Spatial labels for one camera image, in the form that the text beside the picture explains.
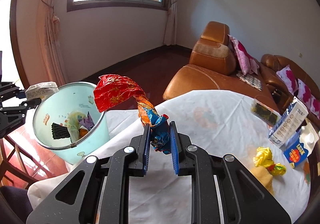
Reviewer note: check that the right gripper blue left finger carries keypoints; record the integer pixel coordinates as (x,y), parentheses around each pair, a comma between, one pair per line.
(146,152)

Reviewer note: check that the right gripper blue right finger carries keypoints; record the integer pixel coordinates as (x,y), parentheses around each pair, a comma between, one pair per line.
(174,147)

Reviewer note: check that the white paper box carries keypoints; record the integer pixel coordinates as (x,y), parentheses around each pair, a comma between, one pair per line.
(41,90)

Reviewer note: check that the black corrugated foam sleeve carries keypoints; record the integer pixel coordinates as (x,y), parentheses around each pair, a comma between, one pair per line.
(59,131)

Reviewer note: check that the red foil candy wrapper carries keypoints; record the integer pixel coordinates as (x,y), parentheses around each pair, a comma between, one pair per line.
(113,90)

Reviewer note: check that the purple plastic bag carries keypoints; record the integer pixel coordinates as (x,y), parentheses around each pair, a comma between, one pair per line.
(87,122)

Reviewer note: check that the yellow patterned plastic bag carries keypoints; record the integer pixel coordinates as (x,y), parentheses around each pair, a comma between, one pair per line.
(73,125)

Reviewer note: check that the red plastic bag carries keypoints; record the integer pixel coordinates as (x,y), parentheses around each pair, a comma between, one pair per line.
(82,132)

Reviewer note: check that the light blue trash bin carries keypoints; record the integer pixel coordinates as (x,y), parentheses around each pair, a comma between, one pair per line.
(71,97)

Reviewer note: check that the white orange-print tablecloth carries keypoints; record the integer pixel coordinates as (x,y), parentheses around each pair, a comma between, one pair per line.
(218,137)

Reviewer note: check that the brown leather chaise sofa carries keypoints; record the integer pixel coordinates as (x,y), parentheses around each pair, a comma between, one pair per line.
(213,66)

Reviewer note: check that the yellow crumpled wrapper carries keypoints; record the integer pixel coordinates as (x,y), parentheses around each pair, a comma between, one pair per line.
(264,158)

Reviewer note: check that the seaweed snack packet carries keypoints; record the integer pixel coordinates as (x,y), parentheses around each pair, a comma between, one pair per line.
(265,113)

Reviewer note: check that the checkered mat on sofa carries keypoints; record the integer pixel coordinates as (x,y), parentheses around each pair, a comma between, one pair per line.
(250,80)

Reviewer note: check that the pink floral pillow on chaise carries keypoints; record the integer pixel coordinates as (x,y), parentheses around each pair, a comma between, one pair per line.
(247,63)

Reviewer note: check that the white tall milk carton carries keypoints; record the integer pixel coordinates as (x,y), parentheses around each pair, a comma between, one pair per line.
(288,123)

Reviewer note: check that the brown leather long sofa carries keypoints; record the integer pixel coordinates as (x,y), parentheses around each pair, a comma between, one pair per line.
(269,65)

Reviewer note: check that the pink white cushion left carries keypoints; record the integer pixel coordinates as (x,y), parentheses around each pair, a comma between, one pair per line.
(288,78)

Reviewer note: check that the pink white cushion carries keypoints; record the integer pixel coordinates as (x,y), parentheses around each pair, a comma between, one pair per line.
(288,78)
(315,106)
(304,93)

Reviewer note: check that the blue Look milk carton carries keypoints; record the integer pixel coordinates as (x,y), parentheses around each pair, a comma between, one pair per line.
(301,145)

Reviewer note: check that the pink white cushion middle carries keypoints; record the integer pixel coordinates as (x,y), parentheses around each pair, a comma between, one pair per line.
(304,93)

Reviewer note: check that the pink white cushion right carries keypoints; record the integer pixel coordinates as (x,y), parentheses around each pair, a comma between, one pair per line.
(315,106)

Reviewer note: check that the pink curtain left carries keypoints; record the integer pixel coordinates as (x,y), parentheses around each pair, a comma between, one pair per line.
(48,33)

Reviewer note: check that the beige curtain right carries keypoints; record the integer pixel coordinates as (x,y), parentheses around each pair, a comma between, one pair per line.
(171,25)

